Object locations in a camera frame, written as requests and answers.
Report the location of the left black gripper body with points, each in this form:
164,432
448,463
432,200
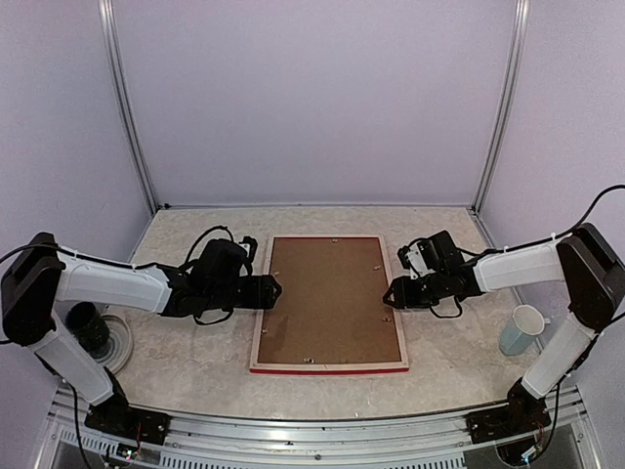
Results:
224,296

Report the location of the aluminium front rail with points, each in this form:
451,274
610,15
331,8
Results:
446,439

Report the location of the black cup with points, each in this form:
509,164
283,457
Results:
87,326

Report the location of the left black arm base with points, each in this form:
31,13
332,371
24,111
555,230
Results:
115,416

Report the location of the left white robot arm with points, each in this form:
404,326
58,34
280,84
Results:
43,273

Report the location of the light blue paper cup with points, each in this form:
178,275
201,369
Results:
522,328

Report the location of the white plate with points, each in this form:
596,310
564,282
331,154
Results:
115,353

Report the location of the aluminium corner post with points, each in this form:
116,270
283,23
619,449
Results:
506,101
115,64

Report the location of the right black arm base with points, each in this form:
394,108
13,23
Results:
521,413

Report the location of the right aluminium corner post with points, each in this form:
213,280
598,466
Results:
506,101

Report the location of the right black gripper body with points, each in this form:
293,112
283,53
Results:
432,292

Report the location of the left aluminium corner post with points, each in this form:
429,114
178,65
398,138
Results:
115,64

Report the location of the red wooden picture frame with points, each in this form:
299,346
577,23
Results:
329,303

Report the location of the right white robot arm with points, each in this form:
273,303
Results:
576,278

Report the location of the brown backing board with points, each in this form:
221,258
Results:
329,300

